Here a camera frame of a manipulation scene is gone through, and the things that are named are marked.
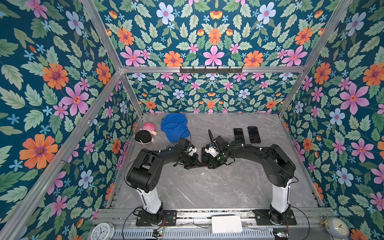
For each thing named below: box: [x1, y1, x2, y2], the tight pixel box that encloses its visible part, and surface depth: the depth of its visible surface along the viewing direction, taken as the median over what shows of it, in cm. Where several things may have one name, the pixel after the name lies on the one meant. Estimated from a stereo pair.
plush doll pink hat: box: [133, 122, 158, 145], surface depth 103 cm
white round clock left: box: [90, 222, 115, 240], surface depth 69 cm
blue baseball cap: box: [161, 113, 190, 143], surface depth 110 cm
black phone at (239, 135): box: [233, 128, 246, 145], surface depth 107 cm
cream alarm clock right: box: [320, 212, 350, 240], surface depth 69 cm
